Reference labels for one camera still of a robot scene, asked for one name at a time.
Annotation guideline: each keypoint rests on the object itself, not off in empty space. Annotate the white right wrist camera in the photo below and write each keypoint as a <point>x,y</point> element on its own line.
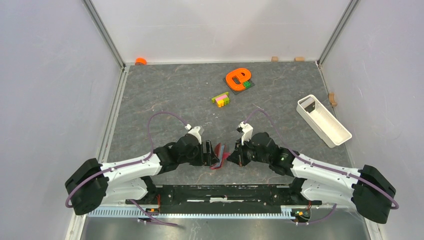
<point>246,130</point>

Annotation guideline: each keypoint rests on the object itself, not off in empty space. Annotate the wooden block left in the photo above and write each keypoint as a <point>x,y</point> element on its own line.
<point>274,59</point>

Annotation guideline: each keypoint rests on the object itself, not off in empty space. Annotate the orange round cap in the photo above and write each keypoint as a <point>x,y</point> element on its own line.
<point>140,61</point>

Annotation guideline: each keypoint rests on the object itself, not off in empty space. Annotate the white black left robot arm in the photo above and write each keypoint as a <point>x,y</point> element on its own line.
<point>94,183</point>

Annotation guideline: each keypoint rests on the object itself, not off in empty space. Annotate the wooden block right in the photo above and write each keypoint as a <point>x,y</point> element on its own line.
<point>299,59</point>

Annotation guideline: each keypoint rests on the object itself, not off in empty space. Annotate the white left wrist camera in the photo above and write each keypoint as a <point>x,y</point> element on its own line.
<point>195,131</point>

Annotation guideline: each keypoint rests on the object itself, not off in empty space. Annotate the dark square base plate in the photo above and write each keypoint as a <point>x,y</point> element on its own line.
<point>237,82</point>

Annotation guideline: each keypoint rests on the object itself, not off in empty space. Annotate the wooden block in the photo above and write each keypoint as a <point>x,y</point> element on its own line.
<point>299,59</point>
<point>274,59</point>

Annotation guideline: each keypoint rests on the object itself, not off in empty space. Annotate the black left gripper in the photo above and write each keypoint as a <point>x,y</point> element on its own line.
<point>210,158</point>

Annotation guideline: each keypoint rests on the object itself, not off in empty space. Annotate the wooden curved piece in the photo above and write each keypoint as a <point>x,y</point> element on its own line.
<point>332,99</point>

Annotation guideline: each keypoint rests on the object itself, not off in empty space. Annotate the red leather card holder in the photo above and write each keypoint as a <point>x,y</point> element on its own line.
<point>222,154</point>

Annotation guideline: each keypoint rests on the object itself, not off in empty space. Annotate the orange letter e shape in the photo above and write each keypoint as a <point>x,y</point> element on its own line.
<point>242,74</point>

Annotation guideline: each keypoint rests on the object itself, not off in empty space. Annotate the colourful block stack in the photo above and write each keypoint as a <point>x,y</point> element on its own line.
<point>221,100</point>

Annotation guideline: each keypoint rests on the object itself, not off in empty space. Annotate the green small block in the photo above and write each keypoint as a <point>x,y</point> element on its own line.
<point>247,84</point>

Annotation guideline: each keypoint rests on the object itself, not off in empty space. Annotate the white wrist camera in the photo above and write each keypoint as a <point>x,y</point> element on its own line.
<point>246,130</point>
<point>195,131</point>

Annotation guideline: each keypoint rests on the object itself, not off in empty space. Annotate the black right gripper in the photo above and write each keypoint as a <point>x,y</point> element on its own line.
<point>237,156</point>

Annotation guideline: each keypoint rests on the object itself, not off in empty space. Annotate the white plastic tray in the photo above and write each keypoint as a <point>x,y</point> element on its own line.
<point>322,121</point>

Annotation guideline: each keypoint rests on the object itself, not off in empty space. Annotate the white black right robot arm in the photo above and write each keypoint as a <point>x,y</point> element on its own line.
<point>364,189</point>

